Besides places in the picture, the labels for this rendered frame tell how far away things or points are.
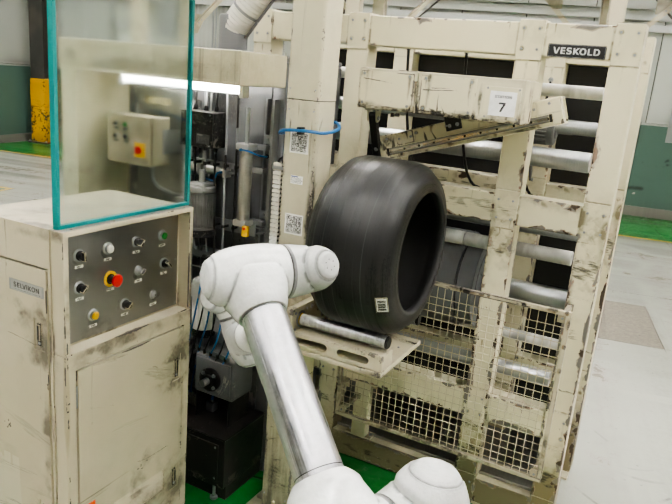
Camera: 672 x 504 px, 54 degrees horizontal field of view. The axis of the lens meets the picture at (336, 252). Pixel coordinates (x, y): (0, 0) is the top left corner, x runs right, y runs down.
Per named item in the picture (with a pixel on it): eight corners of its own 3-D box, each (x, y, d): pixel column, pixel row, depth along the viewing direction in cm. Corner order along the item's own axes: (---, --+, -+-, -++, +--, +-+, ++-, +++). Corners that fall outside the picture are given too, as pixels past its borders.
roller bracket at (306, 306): (284, 334, 234) (286, 308, 231) (337, 305, 268) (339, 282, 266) (292, 336, 232) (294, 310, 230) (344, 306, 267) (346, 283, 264)
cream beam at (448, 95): (355, 107, 245) (359, 66, 241) (383, 107, 266) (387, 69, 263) (520, 126, 218) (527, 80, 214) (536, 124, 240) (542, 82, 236)
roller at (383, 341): (295, 319, 234) (301, 309, 236) (298, 326, 237) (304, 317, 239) (385, 344, 218) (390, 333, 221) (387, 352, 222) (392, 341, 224)
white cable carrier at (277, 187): (265, 288, 249) (273, 161, 237) (273, 285, 254) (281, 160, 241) (275, 290, 247) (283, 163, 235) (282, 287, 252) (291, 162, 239)
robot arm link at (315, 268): (311, 247, 171) (263, 250, 164) (347, 235, 156) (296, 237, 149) (317, 297, 170) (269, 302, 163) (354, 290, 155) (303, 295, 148)
